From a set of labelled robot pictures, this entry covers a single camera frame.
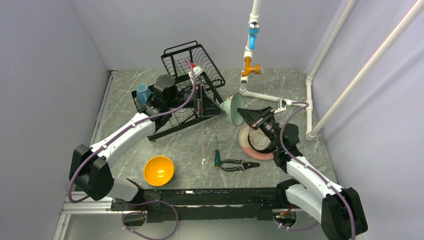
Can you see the pink rimmed ceramic plate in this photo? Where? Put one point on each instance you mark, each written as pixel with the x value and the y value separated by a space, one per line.
pixel 248 149

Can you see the blue floral ceramic mug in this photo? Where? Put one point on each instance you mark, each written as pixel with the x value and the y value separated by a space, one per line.
pixel 143 93

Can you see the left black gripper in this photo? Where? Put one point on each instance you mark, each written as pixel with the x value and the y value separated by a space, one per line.
pixel 208 108

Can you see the aluminium side rail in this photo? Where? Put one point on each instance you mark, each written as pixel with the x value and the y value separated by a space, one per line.
pixel 84 164

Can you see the black ceramic plate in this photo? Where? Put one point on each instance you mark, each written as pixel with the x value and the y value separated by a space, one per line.
pixel 270 150

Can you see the black grey pliers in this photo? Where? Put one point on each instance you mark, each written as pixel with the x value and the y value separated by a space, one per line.
pixel 237 165

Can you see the green handled screwdriver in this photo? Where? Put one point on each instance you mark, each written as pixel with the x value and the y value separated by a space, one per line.
pixel 217 157

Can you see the yellow ribbed ceramic bowl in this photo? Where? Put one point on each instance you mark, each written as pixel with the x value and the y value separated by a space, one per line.
pixel 158 171

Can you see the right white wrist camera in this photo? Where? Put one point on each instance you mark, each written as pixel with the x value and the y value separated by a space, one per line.
pixel 281 105

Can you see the white tall pole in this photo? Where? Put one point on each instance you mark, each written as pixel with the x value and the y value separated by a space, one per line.
pixel 407 19

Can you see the orange pipe valve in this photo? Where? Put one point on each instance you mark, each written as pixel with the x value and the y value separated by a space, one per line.
pixel 249 69

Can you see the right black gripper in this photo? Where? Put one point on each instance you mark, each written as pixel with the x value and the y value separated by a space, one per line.
pixel 253 117

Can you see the mint green ceramic bowl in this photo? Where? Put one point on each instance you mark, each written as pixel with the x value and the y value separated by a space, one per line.
pixel 231 106

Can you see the black wire dish rack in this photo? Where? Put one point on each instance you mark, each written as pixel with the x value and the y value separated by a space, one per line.
pixel 162 97

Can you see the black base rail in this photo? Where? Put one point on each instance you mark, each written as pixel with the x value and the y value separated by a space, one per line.
pixel 207 204

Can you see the blue cylinder on pipe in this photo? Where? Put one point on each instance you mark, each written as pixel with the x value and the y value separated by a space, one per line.
pixel 253 30

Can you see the speckled grey ceramic plate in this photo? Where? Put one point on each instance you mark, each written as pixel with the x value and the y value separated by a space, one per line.
pixel 258 139

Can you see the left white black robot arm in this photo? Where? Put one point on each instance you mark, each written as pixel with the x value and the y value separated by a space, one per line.
pixel 91 165

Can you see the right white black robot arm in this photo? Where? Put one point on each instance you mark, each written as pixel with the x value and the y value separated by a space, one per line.
pixel 337 209

